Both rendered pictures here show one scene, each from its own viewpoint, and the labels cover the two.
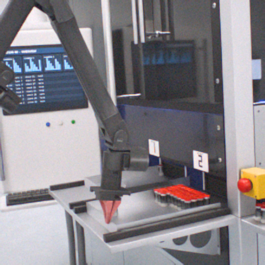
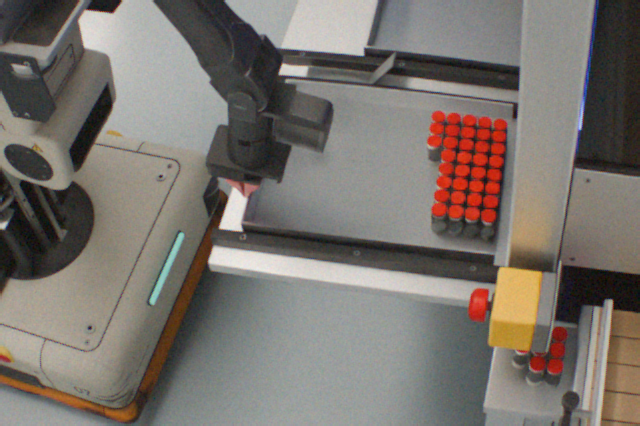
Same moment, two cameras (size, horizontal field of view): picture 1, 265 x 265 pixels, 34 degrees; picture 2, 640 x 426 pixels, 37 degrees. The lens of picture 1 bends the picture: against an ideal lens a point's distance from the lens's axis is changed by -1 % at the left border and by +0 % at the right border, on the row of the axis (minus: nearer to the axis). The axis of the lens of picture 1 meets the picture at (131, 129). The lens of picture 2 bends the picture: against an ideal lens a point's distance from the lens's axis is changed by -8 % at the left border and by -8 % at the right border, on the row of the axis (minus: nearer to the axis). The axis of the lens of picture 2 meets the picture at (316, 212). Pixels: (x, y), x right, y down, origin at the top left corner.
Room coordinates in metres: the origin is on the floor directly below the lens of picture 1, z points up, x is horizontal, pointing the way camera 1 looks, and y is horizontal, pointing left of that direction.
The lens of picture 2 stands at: (0.63, -0.58, 2.04)
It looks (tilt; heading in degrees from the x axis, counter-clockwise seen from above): 55 degrees down; 45
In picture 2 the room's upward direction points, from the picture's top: 10 degrees counter-clockwise
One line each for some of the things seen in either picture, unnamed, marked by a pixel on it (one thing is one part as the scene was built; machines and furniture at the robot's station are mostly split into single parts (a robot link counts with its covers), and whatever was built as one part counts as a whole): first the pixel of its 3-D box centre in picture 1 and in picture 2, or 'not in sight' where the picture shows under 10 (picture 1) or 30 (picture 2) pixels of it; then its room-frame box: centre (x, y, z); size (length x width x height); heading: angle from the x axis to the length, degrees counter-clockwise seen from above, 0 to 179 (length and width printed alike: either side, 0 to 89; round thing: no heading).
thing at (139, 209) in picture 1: (151, 207); (385, 167); (1.31, -0.04, 0.90); 0.34 x 0.26 x 0.04; 114
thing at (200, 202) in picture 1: (187, 197); (478, 175); (1.36, -0.16, 0.91); 0.18 x 0.02 x 0.05; 24
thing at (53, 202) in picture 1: (51, 195); not in sight; (1.92, 0.39, 0.79); 0.45 x 0.28 x 0.03; 107
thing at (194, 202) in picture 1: (181, 199); (463, 173); (1.36, -0.14, 0.91); 0.18 x 0.02 x 0.05; 24
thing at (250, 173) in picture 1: (258, 182); (521, 310); (1.17, -0.34, 1.00); 0.08 x 0.07 x 0.07; 113
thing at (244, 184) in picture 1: (245, 184); (484, 305); (1.15, -0.30, 1.00); 0.04 x 0.04 x 0.04; 23
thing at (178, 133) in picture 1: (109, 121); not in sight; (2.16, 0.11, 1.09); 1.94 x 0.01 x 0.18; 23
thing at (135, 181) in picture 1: (135, 181); (481, 11); (1.66, 0.00, 0.90); 0.34 x 0.26 x 0.04; 113
